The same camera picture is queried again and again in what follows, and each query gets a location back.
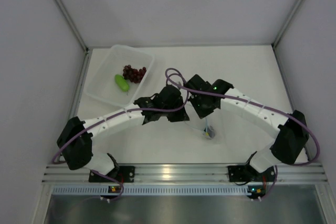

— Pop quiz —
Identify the clear zip top bag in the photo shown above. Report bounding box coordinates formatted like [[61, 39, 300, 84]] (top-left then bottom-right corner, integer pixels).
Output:
[[184, 117, 221, 144]]

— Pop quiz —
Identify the fake purple grape bunch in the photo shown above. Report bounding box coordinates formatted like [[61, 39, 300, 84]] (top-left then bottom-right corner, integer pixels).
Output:
[[123, 65, 147, 83]]

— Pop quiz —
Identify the fake green vegetable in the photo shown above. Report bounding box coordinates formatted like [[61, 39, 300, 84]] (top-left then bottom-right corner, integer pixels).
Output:
[[114, 74, 130, 93]]

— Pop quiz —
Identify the fake dark blue fruit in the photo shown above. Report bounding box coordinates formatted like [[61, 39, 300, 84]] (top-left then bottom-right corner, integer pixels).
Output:
[[203, 126, 216, 140]]

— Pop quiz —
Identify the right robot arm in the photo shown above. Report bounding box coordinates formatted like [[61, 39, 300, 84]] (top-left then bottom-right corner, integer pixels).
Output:
[[184, 74, 309, 180]]

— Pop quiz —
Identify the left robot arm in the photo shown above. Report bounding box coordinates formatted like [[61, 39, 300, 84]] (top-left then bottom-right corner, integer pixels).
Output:
[[57, 85, 189, 182]]

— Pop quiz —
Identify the white perforated plastic basket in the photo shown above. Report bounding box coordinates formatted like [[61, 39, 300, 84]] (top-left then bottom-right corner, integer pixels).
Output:
[[85, 45, 154, 108]]

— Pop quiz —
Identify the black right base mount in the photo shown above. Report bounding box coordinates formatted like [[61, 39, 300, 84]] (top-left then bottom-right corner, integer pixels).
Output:
[[228, 165, 257, 183]]

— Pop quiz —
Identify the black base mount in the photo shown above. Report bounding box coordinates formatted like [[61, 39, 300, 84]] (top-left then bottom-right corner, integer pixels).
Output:
[[228, 165, 257, 183], [89, 165, 135, 183]]

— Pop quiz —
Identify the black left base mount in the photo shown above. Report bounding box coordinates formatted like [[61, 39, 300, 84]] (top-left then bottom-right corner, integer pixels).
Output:
[[89, 165, 135, 183]]

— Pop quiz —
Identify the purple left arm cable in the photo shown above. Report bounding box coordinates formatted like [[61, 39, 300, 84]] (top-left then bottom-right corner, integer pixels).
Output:
[[51, 74, 190, 201]]

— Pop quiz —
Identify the aluminium mounting rail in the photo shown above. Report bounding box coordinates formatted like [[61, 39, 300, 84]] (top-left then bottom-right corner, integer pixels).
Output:
[[42, 163, 328, 184]]

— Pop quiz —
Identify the slotted grey cable duct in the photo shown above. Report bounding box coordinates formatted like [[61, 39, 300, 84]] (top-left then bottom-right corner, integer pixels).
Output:
[[52, 185, 257, 196]]

